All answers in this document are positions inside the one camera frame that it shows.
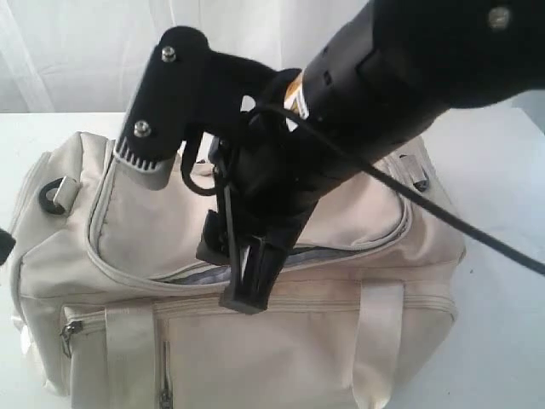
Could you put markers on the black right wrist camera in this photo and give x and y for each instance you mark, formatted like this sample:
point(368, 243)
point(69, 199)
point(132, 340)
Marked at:
point(186, 90)

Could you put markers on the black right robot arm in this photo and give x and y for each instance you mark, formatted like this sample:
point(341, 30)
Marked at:
point(380, 82)

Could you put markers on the beige duffel bag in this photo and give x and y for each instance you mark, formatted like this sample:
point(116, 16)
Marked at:
point(115, 310)

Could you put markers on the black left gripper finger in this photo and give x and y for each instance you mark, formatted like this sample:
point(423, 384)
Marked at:
point(7, 244)

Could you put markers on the white background curtain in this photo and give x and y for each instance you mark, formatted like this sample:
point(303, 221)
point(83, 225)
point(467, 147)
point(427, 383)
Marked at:
point(88, 56)

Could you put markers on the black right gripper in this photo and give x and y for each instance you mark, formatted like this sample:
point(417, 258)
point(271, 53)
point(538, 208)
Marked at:
point(280, 148)

